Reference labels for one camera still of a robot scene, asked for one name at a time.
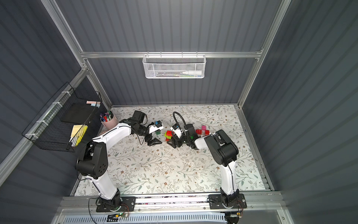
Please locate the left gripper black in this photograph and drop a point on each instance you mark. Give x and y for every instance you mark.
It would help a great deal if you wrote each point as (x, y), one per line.
(149, 136)

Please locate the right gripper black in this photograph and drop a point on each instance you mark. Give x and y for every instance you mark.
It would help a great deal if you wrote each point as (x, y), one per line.
(175, 139)

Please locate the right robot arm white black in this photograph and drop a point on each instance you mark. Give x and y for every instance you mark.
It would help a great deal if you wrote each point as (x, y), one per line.
(223, 150)

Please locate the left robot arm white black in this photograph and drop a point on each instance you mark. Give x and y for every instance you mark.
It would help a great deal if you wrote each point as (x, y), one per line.
(92, 163)

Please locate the pink pen cup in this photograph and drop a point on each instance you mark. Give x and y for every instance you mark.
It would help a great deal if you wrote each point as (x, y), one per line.
(110, 124)

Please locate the white marker in basket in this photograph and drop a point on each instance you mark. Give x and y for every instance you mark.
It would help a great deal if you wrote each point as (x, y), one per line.
(192, 73)

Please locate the yellow sticky note pad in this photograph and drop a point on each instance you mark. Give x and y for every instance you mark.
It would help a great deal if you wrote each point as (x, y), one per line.
(77, 134)

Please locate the black notebook in basket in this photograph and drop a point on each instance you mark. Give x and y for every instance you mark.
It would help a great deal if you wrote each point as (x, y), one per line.
(78, 114)

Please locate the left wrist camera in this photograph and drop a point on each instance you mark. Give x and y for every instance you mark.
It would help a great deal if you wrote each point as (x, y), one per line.
(155, 126)

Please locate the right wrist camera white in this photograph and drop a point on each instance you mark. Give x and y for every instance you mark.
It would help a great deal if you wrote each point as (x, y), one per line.
(176, 131)

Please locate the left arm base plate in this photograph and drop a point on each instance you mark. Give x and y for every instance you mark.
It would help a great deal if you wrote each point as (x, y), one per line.
(119, 204)

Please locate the white wire mesh basket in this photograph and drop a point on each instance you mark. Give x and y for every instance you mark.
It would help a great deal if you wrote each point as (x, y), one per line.
(172, 67)

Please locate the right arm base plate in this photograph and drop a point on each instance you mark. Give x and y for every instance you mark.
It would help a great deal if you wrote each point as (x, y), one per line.
(233, 201)

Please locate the black wire wall basket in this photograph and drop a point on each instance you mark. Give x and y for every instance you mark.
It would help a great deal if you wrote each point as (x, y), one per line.
(47, 132)

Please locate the aluminium rail front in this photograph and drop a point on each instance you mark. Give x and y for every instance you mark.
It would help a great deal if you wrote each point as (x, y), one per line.
(177, 202)

